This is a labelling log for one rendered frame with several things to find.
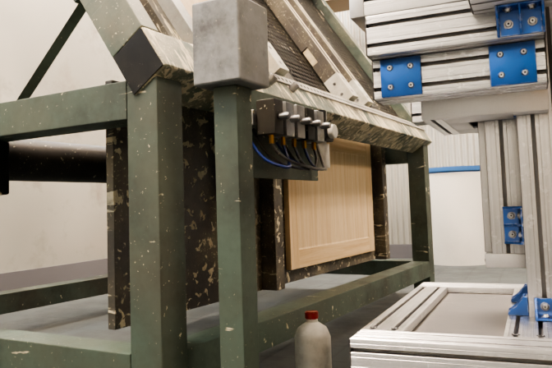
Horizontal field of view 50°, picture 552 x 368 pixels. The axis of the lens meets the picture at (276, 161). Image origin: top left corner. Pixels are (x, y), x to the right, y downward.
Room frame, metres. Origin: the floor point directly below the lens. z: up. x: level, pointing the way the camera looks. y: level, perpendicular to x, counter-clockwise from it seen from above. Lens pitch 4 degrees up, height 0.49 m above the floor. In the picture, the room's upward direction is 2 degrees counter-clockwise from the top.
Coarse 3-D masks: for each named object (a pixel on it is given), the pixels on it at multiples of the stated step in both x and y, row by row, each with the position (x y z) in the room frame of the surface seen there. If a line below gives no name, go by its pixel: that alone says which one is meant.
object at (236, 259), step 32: (224, 96) 1.24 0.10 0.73; (224, 128) 1.24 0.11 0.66; (224, 160) 1.24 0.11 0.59; (224, 192) 1.24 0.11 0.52; (224, 224) 1.24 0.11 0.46; (224, 256) 1.24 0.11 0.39; (224, 288) 1.25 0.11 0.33; (256, 288) 1.27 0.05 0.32; (224, 320) 1.25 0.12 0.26; (256, 320) 1.27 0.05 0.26; (224, 352) 1.25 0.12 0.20; (256, 352) 1.27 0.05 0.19
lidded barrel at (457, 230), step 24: (432, 168) 4.55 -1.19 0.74; (456, 168) 4.45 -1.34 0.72; (432, 192) 4.58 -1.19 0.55; (456, 192) 4.47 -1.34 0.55; (480, 192) 4.47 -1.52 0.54; (432, 216) 4.60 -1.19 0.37; (456, 216) 4.48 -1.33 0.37; (480, 216) 4.48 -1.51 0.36; (456, 240) 4.50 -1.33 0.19; (480, 240) 4.49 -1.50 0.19; (456, 264) 4.51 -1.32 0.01; (480, 264) 4.50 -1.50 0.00
